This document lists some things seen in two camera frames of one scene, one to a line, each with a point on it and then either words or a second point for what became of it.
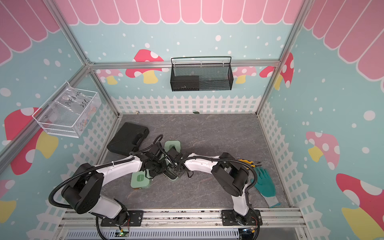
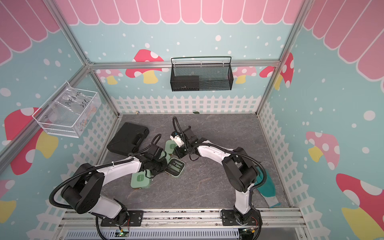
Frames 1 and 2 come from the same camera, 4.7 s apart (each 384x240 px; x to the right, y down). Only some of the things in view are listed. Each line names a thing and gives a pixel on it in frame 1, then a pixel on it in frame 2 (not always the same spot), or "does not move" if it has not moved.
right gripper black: (172, 170) -> (177, 151)
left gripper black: (164, 167) does not move
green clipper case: (169, 143) does not move
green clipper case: (139, 180) does not move
